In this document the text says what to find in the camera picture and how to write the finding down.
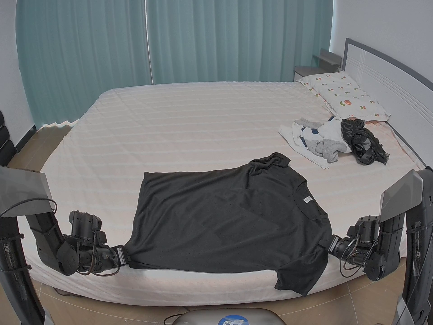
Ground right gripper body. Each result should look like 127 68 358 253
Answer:
326 234 353 260

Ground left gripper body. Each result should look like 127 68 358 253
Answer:
101 244 131 269

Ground black T-shirt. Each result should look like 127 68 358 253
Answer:
124 152 334 297

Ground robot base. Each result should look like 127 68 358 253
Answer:
171 308 289 325

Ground pile of clothes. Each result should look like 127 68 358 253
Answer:
278 115 352 170

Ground bed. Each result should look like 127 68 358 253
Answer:
20 37 433 307

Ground black garment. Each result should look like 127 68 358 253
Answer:
340 118 390 166

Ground white printed pillow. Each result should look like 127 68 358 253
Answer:
297 72 392 123

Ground grey bedside table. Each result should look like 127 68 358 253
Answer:
294 48 342 81

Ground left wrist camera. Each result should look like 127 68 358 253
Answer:
90 227 108 247

